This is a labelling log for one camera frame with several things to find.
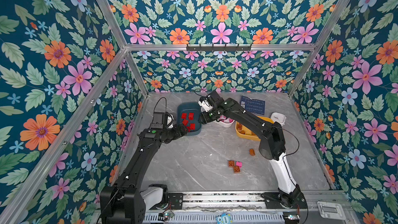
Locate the blue owl toy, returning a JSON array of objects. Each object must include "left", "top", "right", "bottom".
[{"left": 216, "top": 213, "right": 232, "bottom": 224}]

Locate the yellow plastic container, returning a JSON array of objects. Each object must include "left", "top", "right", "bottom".
[{"left": 235, "top": 116, "right": 275, "bottom": 142}]

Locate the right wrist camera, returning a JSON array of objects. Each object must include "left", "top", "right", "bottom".
[{"left": 198, "top": 96, "right": 213, "bottom": 112}]

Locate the dark blue printed card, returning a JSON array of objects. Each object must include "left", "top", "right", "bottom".
[{"left": 240, "top": 96, "right": 265, "bottom": 115}]

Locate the small white round dish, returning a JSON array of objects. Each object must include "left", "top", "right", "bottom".
[{"left": 271, "top": 112, "right": 287, "bottom": 127}]

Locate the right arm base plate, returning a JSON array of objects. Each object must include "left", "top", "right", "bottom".
[{"left": 261, "top": 191, "right": 308, "bottom": 209}]

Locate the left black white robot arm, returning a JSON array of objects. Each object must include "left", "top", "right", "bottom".
[{"left": 100, "top": 124, "right": 189, "bottom": 224}]

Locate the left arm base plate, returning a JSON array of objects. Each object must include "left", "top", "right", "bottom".
[{"left": 156, "top": 193, "right": 184, "bottom": 210}]

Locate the black hook rail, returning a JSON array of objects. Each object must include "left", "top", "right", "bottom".
[{"left": 186, "top": 44, "right": 252, "bottom": 52}]

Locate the teal plastic container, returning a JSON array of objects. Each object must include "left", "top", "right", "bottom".
[{"left": 177, "top": 102, "right": 202, "bottom": 136}]

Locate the white plastic container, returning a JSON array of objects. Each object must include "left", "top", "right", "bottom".
[{"left": 201, "top": 108, "right": 234, "bottom": 128}]

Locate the pink lego brick cluster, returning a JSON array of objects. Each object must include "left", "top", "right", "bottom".
[{"left": 218, "top": 116, "right": 227, "bottom": 121}]

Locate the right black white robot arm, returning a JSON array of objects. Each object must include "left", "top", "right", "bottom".
[{"left": 198, "top": 91, "right": 301, "bottom": 206}]

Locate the white device on rail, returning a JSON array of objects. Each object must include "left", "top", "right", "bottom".
[{"left": 317, "top": 201, "right": 346, "bottom": 220}]

